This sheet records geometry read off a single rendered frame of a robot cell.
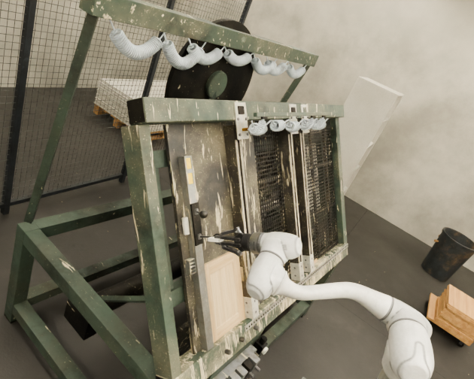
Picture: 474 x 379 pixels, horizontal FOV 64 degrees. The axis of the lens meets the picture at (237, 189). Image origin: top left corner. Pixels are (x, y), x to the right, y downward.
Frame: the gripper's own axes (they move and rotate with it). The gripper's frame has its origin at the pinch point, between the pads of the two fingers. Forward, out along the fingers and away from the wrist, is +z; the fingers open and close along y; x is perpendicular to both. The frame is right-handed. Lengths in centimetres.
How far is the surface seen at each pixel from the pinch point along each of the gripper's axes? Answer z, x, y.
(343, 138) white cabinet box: 86, 410, -29
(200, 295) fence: 13.2, 0.3, 28.8
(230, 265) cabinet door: 15.2, 28.5, 23.2
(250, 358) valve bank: 9, 30, 76
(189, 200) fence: 13.2, 0.2, -17.5
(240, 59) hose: 33, 83, -93
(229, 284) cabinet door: 15.2, 26.0, 33.3
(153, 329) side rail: 19.5, -24.7, 35.2
